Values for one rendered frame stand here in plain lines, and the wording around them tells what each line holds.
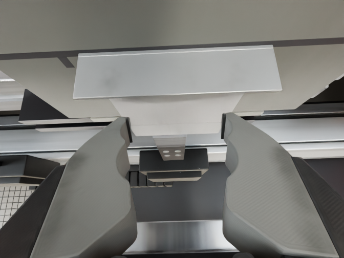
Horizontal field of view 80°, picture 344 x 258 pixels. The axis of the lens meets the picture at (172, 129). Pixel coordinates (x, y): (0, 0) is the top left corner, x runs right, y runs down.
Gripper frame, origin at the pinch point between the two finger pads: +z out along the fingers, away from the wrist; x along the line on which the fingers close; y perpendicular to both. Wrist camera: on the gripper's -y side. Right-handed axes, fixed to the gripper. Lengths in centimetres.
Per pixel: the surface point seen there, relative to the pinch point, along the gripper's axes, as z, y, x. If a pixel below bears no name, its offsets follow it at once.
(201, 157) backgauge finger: 16.7, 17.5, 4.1
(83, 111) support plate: 3.0, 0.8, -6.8
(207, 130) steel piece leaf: 6.3, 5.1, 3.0
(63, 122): 4.4, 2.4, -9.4
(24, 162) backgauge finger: 17.0, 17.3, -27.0
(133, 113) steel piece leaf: 3.1, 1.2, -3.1
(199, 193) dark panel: 33, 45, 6
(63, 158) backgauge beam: 21.9, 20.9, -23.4
